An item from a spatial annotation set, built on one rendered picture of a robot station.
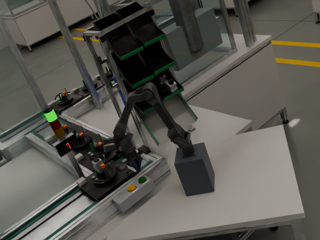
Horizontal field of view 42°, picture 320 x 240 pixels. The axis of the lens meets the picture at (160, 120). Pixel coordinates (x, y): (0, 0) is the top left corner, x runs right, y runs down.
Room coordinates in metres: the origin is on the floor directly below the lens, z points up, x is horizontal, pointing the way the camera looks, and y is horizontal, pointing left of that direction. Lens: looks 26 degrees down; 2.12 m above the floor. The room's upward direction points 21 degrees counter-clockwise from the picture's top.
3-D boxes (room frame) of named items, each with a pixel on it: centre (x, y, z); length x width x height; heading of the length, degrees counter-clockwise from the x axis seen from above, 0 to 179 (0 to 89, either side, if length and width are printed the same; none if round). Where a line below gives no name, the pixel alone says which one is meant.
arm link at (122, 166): (1.76, 0.19, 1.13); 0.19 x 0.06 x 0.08; 119
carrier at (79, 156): (2.18, 0.40, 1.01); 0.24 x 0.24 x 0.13; 29
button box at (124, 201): (1.73, 0.25, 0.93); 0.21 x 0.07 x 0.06; 119
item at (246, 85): (3.29, -0.48, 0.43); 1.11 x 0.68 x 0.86; 119
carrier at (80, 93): (3.38, 0.46, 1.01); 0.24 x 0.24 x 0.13; 29
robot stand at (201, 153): (1.69, -0.07, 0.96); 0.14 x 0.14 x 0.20; 73
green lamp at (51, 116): (1.97, 0.50, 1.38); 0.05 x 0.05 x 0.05
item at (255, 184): (1.73, -0.09, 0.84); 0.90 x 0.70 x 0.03; 73
